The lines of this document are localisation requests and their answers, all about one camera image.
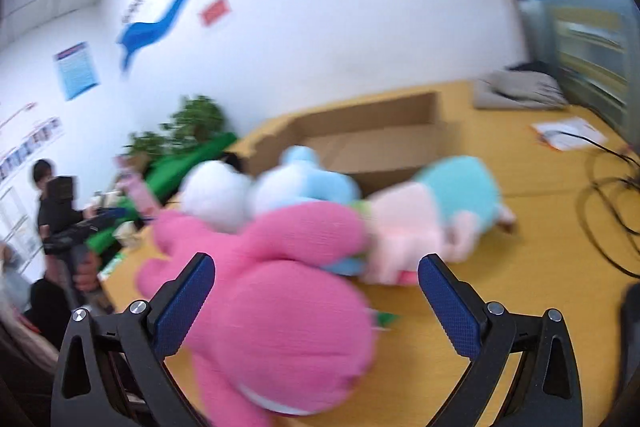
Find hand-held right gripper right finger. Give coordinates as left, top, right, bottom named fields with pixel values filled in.
left=417, top=253, right=584, bottom=427

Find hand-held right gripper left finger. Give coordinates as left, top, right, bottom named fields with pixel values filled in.
left=50, top=252, right=217, bottom=427

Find teal and pink plush toy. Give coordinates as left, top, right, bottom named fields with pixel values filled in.
left=359, top=155, right=519, bottom=286

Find white plush toy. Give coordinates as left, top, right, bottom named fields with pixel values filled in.
left=179, top=160, right=257, bottom=234

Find light blue plush toy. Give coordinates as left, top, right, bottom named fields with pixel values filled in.
left=251, top=145, right=362, bottom=214

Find cardboard box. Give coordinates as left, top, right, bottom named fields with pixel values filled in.
left=224, top=91, right=452, bottom=196

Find green sheet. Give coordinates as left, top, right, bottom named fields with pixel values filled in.
left=144, top=131, right=239, bottom=204

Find green potted plant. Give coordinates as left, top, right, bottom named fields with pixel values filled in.
left=124, top=95, right=227, bottom=168

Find white paper sheet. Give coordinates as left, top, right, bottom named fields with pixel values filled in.
left=530, top=116, right=609, bottom=153

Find grey cloth bag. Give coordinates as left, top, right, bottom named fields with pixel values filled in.
left=472, top=68, right=569, bottom=111

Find black cables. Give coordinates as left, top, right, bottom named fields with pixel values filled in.
left=544, top=129, right=640, bottom=281

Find row of wall photos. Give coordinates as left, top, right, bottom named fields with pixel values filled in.
left=0, top=116, right=67, bottom=180

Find blue wall poster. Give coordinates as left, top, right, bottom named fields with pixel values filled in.
left=52, top=41, right=102, bottom=102

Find red wall sign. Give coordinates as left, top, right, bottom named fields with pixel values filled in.
left=198, top=0, right=234, bottom=28

